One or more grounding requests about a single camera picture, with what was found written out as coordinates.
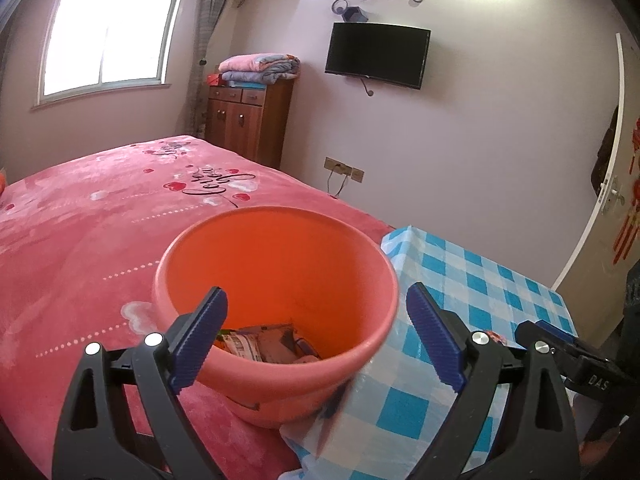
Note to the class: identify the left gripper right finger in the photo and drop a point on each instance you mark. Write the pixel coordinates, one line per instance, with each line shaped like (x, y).
(511, 418)

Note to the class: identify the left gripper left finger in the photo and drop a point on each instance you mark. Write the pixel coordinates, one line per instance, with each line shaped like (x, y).
(121, 418)

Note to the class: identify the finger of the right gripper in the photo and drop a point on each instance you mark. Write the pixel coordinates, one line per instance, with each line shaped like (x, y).
(567, 355)
(553, 336)

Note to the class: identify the black white carton box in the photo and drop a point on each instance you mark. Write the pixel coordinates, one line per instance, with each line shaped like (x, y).
(272, 344)

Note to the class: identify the orange plastic trash bucket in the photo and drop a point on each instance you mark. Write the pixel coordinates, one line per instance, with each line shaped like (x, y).
(282, 265)

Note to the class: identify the person's right hand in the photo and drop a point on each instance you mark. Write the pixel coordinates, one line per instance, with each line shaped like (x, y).
(592, 452)

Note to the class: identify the cream door with red decoration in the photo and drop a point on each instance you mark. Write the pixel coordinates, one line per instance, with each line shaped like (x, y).
(593, 282)

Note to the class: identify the blue white checkered tablecloth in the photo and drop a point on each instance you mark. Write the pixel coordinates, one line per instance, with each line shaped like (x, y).
(382, 422)

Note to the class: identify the pink floral bed blanket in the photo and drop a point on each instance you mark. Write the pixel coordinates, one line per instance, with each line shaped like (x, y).
(80, 245)

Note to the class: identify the brown wooden cabinet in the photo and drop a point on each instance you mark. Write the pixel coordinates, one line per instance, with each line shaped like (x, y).
(250, 122)

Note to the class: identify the folded blankets stack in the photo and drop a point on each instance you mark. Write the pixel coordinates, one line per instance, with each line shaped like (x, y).
(257, 68)

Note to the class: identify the bright window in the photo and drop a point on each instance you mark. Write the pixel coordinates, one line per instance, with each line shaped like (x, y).
(102, 45)

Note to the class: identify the grey checkered curtain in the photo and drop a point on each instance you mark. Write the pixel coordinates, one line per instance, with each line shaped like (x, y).
(208, 14)

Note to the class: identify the wall socket strip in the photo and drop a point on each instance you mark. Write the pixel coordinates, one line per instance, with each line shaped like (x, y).
(336, 167)

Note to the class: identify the black wall television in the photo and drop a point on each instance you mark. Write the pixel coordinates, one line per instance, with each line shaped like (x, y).
(383, 52)

